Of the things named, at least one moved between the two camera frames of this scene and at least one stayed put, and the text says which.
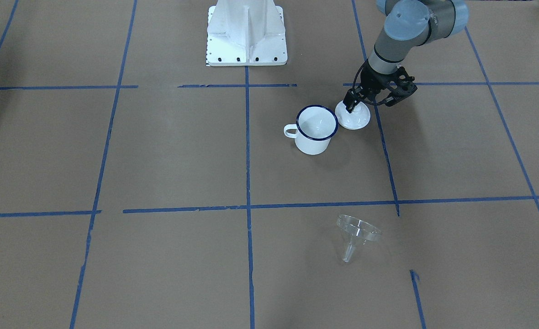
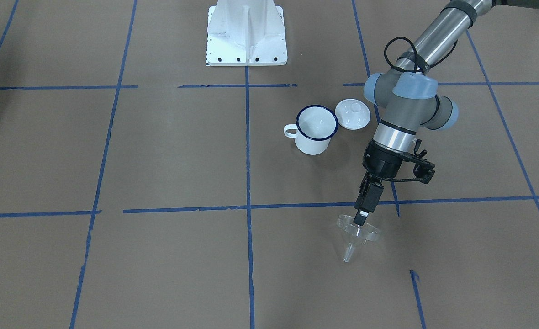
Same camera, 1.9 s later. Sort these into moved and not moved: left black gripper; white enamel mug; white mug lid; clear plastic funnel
Moved: left black gripper
Not moved: white mug lid; clear plastic funnel; white enamel mug
